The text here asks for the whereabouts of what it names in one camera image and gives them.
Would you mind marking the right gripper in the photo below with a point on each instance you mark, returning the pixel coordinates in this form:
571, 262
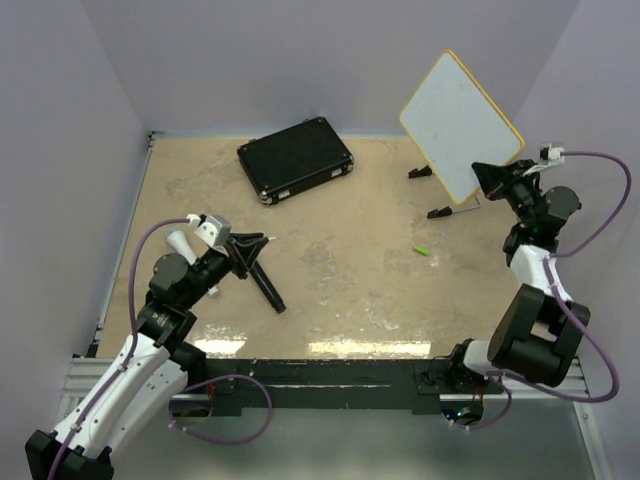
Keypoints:
497, 180

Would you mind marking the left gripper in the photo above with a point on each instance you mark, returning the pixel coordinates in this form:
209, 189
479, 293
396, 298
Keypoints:
238, 264

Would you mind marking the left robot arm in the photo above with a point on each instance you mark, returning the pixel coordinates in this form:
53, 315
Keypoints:
154, 364

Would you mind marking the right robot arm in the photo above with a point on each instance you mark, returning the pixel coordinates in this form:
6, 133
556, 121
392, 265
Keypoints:
534, 339

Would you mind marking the black hard case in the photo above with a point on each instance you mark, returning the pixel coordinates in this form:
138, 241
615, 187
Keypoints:
294, 160

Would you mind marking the black microphone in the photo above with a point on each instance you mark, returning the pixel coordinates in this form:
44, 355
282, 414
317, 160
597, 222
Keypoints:
267, 288

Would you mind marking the orange framed whiteboard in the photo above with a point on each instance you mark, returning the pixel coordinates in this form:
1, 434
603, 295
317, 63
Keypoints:
454, 123

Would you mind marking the aluminium table frame rail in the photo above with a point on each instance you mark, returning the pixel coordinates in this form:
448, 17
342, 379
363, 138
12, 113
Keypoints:
85, 372

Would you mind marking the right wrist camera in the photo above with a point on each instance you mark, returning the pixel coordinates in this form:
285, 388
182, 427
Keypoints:
551, 155

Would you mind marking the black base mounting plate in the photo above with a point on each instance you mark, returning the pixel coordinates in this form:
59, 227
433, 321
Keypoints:
416, 385

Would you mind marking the green marker cap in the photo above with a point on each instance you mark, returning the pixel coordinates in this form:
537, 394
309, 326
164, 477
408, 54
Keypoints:
421, 250

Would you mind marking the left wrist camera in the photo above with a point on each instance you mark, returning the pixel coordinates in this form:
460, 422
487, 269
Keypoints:
214, 231

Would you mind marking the black whiteboard foot clip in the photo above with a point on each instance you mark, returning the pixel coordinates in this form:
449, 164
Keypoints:
419, 173

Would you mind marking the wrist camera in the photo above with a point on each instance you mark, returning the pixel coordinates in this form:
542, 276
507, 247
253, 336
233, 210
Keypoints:
551, 155
214, 231

